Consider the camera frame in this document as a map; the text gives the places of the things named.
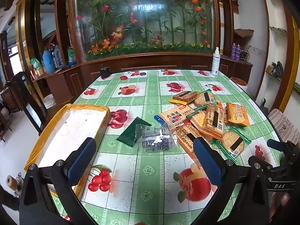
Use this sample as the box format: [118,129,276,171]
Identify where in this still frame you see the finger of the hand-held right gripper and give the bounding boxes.
[267,139,287,154]

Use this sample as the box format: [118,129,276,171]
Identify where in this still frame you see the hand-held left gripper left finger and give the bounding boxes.
[19,137,97,225]

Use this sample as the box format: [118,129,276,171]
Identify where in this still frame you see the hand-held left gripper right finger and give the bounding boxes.
[193,136,270,225]

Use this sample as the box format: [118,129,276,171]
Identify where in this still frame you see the round cracker packet green edges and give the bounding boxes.
[194,89,218,107]
[211,127,252,163]

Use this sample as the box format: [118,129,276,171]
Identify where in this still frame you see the orange soda cracker packet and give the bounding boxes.
[202,103,226,138]

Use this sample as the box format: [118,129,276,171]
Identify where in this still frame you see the yellow cardboard tray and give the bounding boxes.
[24,103,111,198]

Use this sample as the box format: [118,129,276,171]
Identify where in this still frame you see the green-edged cracker packet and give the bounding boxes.
[185,105,208,128]

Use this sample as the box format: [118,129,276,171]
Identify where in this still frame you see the orange biscuit packet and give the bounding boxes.
[225,102,251,127]

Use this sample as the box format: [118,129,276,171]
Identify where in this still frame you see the white blue-edged biscuit packet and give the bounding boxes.
[154,105,195,132]

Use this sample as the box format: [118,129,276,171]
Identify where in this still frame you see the green triangular packet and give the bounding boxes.
[116,117,152,148]

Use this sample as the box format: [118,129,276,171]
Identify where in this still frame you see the clear packet dark contents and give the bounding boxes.
[135,123,179,153]

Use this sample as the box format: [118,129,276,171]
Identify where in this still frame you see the striped cushion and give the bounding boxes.
[267,108,300,143]

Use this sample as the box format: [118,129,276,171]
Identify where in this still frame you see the red white stool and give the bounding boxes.
[230,77,248,91]

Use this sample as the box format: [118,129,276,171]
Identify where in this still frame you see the black shoes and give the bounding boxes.
[272,61,284,77]

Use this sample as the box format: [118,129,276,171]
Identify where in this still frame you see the dark wooden chair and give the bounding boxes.
[5,71,51,136]

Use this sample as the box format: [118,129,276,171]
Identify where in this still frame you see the white spray bottle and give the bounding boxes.
[211,47,221,76]

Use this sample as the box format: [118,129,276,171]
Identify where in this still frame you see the blue thermos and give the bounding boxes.
[42,50,55,74]

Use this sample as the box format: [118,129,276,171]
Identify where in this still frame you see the green label water bottle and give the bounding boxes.
[67,45,77,66]

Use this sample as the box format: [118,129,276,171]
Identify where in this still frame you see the grey thermos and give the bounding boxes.
[53,44,64,69]

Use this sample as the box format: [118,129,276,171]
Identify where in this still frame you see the green bag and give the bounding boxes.
[29,57,42,71]

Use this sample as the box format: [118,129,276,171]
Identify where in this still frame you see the wooden display cabinet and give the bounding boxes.
[33,52,254,104]

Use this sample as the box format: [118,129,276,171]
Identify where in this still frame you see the gold trimmed wooden pillar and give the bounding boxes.
[15,0,43,75]

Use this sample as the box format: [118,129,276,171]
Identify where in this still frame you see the artificial flower glass display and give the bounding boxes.
[70,0,219,61]

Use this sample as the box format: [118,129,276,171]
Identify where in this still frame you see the wooden wall shelf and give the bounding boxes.
[234,28,255,38]

